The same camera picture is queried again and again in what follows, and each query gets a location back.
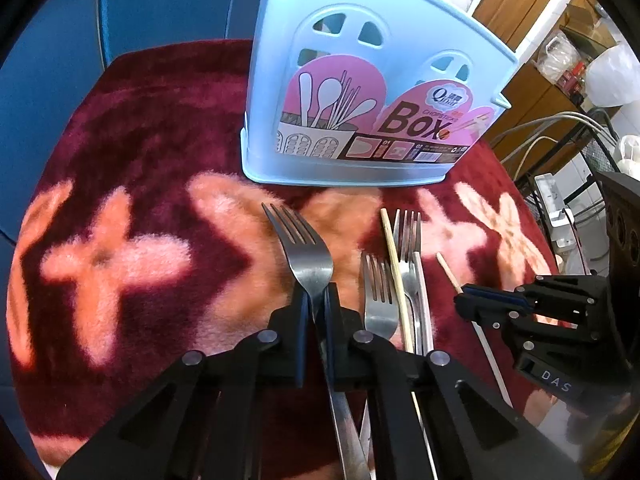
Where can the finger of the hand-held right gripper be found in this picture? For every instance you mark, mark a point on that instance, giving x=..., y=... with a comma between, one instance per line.
x=550, y=335
x=565, y=292

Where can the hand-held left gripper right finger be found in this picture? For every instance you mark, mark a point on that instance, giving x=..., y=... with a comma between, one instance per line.
x=331, y=340

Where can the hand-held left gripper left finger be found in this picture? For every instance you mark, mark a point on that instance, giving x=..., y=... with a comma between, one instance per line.
x=300, y=340

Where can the large metal fork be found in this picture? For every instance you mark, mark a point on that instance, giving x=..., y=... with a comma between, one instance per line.
x=306, y=260

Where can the wooden chopstick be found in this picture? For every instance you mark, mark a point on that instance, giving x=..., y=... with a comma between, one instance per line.
x=448, y=271
x=395, y=265

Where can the light blue plastic utensil box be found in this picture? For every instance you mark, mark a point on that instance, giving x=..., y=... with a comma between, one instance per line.
x=280, y=60

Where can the small metal fork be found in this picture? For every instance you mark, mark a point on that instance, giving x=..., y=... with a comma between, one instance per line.
x=379, y=310

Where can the white power strip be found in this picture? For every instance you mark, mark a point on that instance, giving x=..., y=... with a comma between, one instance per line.
x=555, y=205

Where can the white plastic container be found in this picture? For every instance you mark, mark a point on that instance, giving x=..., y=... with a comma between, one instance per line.
x=631, y=155

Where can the large white plastic bag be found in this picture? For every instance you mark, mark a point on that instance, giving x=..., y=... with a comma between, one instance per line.
x=615, y=77

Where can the small clear plastic bag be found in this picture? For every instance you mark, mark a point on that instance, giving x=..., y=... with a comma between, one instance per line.
x=560, y=57

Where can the red printed blanket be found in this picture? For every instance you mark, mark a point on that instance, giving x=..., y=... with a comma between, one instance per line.
x=150, y=160

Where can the wooden shelf unit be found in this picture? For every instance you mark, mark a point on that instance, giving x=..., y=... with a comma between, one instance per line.
x=535, y=15

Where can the blue base cabinet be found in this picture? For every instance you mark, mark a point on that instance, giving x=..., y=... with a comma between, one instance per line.
x=75, y=20

